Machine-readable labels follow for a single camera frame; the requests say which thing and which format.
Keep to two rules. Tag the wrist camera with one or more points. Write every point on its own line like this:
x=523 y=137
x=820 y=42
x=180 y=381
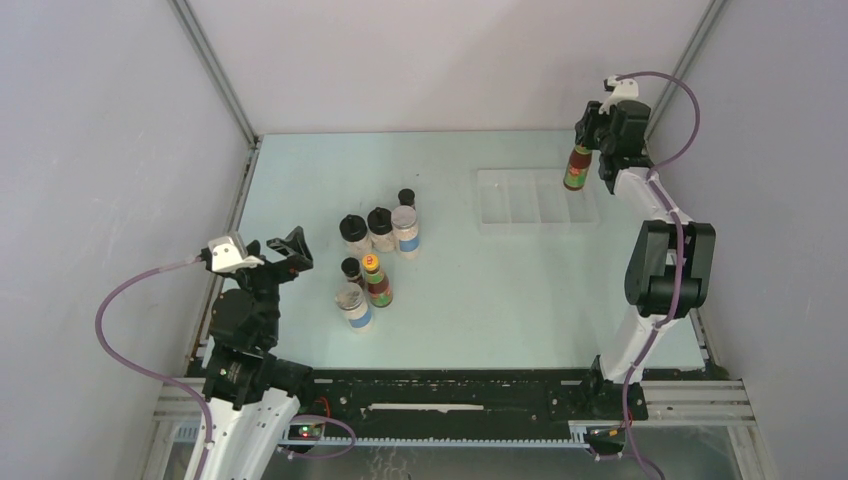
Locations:
x=619 y=90
x=228 y=254

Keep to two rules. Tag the sauce bottle yellow cap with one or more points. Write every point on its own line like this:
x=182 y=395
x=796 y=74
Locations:
x=377 y=282
x=577 y=168

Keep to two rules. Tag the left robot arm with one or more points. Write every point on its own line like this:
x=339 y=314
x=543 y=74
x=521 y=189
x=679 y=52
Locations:
x=249 y=396

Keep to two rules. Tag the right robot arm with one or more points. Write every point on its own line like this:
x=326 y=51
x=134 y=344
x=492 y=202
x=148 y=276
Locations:
x=669 y=269

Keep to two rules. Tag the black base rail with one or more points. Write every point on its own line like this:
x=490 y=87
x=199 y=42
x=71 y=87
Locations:
x=475 y=405

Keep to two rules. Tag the clear plastic organizer tray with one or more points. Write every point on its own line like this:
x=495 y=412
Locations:
x=532 y=202

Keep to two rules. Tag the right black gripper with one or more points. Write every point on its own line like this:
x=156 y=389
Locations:
x=591 y=119

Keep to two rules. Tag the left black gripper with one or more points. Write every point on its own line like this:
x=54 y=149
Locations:
x=298 y=256

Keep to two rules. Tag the blue label spice jar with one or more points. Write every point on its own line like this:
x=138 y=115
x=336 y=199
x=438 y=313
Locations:
x=354 y=306
x=405 y=226

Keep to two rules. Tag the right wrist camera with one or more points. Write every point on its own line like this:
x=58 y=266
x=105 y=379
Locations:
x=619 y=90

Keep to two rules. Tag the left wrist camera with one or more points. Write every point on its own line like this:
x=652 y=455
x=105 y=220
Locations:
x=228 y=254

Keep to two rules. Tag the right circuit board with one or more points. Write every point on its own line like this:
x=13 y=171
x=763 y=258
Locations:
x=608 y=434

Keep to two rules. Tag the left circuit board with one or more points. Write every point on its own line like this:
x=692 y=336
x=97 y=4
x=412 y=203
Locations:
x=309 y=433

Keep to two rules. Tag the circuit board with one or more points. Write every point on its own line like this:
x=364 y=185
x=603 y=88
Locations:
x=309 y=433
x=608 y=434

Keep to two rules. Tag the small black cap spice bottle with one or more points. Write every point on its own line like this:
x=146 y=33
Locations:
x=407 y=197

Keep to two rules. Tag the black lid salt shaker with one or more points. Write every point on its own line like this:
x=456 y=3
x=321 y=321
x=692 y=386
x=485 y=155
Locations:
x=381 y=229
x=355 y=233

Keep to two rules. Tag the small dark pepper bottle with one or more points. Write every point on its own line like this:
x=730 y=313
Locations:
x=352 y=270

